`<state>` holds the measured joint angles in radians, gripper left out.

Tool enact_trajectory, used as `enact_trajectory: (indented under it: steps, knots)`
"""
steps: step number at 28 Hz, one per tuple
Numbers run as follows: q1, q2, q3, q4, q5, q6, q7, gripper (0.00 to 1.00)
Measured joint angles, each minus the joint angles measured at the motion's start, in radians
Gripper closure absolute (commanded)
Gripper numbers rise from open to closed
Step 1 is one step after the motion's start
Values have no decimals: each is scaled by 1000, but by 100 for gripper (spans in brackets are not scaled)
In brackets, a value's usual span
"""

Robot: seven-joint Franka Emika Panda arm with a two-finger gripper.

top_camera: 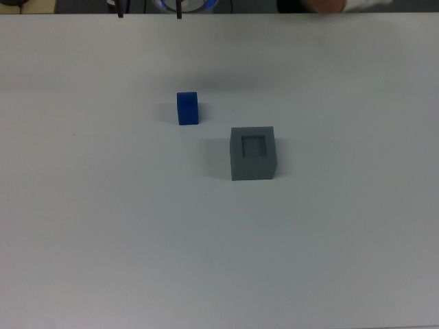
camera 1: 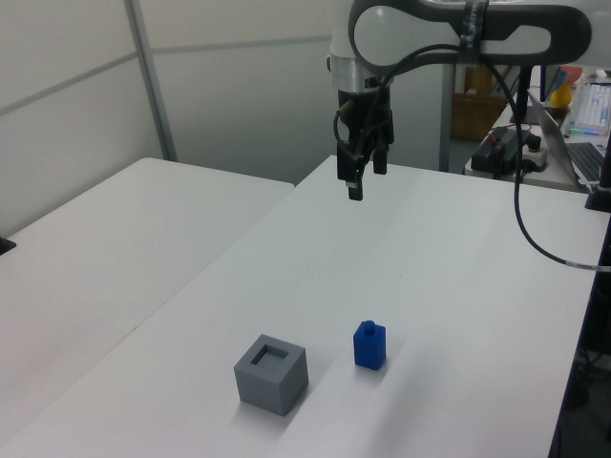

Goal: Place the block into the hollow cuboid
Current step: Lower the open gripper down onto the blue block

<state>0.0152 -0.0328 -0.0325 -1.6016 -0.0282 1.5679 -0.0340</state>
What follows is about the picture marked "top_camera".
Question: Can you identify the blue rectangular block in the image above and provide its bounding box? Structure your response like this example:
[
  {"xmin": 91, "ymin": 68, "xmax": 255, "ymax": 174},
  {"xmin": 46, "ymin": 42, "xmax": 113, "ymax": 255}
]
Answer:
[{"xmin": 176, "ymin": 90, "xmax": 200, "ymax": 127}]

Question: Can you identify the grey hollow cuboid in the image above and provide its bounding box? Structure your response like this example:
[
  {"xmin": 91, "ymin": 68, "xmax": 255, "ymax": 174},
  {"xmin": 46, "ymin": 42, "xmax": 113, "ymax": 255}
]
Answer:
[{"xmin": 228, "ymin": 126, "xmax": 278, "ymax": 182}]

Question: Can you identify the robot base with blue ring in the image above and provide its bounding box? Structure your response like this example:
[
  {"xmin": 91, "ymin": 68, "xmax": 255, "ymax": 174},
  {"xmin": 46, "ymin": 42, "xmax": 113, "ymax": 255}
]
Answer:
[{"xmin": 150, "ymin": 0, "xmax": 221, "ymax": 15}]

